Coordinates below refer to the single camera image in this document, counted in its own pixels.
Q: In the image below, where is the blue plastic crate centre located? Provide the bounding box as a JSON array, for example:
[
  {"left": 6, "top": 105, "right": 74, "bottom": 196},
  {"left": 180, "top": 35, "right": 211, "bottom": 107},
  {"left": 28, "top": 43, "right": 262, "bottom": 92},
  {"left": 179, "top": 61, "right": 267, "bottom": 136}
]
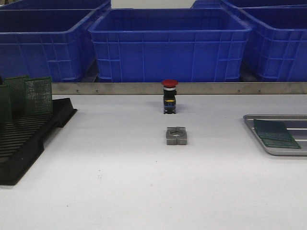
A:
[{"left": 89, "top": 9, "right": 251, "bottom": 83}]

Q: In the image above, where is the green perforated circuit board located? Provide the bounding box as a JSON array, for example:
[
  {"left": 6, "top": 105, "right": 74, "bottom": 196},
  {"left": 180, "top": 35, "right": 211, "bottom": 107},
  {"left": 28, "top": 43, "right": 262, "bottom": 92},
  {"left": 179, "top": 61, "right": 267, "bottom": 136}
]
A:
[
  {"left": 4, "top": 75, "right": 29, "bottom": 116},
  {"left": 253, "top": 119, "right": 292, "bottom": 141},
  {"left": 0, "top": 84, "right": 12, "bottom": 124},
  {"left": 261, "top": 138, "right": 301, "bottom": 149},
  {"left": 25, "top": 77, "right": 53, "bottom": 115}
]

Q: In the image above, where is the silver metal tray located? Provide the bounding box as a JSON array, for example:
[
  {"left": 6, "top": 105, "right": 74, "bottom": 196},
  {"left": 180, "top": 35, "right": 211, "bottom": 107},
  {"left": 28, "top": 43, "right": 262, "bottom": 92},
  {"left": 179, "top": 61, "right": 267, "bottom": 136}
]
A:
[{"left": 243, "top": 115, "right": 307, "bottom": 157}]

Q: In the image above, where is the grey metal clamp block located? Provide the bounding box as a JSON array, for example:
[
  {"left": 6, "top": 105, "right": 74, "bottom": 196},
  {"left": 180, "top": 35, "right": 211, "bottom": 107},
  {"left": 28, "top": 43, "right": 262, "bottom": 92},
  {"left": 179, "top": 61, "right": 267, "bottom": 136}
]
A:
[{"left": 165, "top": 126, "right": 188, "bottom": 145}]

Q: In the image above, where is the blue plastic crate right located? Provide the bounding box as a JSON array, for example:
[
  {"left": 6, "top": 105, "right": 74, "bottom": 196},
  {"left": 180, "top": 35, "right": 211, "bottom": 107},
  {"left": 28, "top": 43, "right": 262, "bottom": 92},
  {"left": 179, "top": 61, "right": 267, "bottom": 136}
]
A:
[{"left": 239, "top": 7, "right": 307, "bottom": 82}]

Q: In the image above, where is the blue plastic crate left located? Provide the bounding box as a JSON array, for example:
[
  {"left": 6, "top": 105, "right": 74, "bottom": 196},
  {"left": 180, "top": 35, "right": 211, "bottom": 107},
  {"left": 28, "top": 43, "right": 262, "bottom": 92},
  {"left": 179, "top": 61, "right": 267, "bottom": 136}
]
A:
[{"left": 0, "top": 9, "right": 96, "bottom": 82}]

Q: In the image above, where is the metal table edge rail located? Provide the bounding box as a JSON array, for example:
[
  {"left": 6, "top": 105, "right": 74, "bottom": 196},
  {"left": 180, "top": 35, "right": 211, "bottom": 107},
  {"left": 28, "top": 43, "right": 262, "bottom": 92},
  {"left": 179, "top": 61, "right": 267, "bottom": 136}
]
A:
[{"left": 52, "top": 82, "right": 307, "bottom": 95}]

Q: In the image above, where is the blue plastic crate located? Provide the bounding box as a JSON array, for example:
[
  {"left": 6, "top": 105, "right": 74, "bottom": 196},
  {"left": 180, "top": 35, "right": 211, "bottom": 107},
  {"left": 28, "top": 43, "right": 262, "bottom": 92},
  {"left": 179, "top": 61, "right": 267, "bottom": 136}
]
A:
[
  {"left": 239, "top": 7, "right": 307, "bottom": 82},
  {"left": 89, "top": 9, "right": 251, "bottom": 83},
  {"left": 0, "top": 9, "right": 96, "bottom": 82}
]

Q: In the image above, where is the blue crate back right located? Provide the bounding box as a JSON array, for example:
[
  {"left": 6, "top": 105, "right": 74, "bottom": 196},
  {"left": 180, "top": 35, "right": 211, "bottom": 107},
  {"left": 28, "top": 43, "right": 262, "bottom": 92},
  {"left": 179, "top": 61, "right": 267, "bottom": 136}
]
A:
[{"left": 191, "top": 0, "right": 307, "bottom": 9}]

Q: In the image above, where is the red emergency stop button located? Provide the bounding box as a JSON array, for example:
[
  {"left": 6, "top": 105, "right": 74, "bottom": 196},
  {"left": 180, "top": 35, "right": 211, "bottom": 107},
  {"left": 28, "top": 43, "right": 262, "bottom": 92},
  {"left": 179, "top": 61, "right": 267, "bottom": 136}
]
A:
[{"left": 161, "top": 80, "right": 178, "bottom": 114}]

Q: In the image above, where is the blue crate back left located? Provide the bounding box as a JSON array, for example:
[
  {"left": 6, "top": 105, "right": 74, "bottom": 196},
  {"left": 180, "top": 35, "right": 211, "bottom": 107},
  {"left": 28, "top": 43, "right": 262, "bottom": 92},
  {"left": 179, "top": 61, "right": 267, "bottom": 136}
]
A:
[{"left": 0, "top": 0, "right": 111, "bottom": 10}]

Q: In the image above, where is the black slotted board rack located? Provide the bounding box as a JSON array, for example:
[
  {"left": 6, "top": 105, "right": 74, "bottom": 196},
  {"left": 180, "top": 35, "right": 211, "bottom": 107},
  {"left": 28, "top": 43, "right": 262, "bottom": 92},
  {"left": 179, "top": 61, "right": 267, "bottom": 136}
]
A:
[{"left": 0, "top": 98, "right": 77, "bottom": 186}]

